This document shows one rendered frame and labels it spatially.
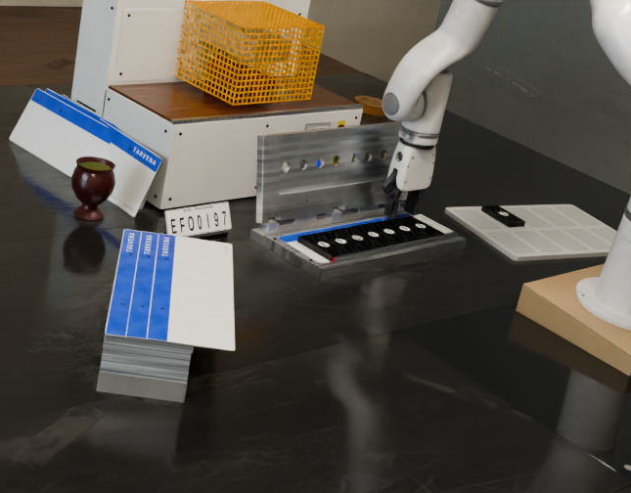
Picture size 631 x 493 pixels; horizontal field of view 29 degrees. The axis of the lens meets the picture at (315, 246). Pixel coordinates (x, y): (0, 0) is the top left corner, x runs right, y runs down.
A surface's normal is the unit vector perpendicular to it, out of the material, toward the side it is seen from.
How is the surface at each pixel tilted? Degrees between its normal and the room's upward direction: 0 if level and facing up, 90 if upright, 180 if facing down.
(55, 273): 0
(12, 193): 0
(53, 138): 63
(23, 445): 0
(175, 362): 90
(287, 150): 76
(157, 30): 90
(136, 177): 69
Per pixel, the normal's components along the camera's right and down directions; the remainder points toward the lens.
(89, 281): 0.19, -0.91
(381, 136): 0.71, 0.17
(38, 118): -0.52, -0.28
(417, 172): 0.68, 0.40
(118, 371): 0.07, 0.39
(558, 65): -0.73, 0.12
